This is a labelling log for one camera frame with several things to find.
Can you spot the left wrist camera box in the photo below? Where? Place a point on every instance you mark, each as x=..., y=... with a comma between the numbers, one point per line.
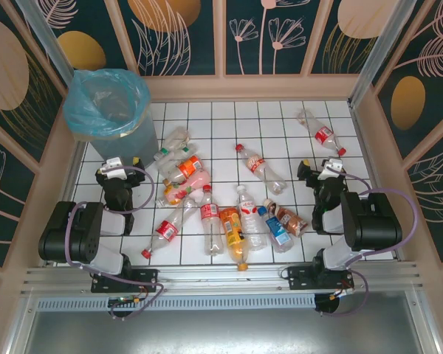
x=110, y=164

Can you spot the orange juice bottle yellow label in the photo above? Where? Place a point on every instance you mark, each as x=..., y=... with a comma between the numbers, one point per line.
x=232, y=225

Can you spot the aluminium corner post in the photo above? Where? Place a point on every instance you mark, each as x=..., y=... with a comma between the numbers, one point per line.
x=384, y=48
x=48, y=40

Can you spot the clear cola bottle red label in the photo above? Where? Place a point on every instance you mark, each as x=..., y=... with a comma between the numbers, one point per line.
x=167, y=229
x=323, y=134
x=256, y=164
x=209, y=212

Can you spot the orange label drink bottle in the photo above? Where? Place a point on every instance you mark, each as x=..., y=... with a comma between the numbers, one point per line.
x=190, y=166

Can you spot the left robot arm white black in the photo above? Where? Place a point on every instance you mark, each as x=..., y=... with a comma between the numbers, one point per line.
x=59, y=236

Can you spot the grey sheet metal panel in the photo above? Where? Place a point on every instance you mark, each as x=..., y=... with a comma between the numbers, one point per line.
x=221, y=332

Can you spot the blue label blue cap bottle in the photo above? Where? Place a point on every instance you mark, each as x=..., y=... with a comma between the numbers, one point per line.
x=277, y=226

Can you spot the white cap bottle red print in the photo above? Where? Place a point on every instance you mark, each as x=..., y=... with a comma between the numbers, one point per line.
x=248, y=210

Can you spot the brown coffee drink bottle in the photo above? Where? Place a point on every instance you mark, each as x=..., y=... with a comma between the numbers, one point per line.
x=289, y=221

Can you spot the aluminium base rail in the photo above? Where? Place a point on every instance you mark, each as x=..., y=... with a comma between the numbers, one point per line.
x=221, y=278

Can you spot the pink fruit print bottle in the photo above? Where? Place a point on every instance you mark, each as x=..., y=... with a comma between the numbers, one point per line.
x=197, y=180

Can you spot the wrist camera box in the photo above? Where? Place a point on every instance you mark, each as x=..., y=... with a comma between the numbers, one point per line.
x=110, y=164
x=332, y=165

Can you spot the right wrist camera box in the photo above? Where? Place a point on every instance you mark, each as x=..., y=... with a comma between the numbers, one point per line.
x=332, y=165

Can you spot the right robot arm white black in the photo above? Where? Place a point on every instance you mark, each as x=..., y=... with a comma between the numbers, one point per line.
x=373, y=221

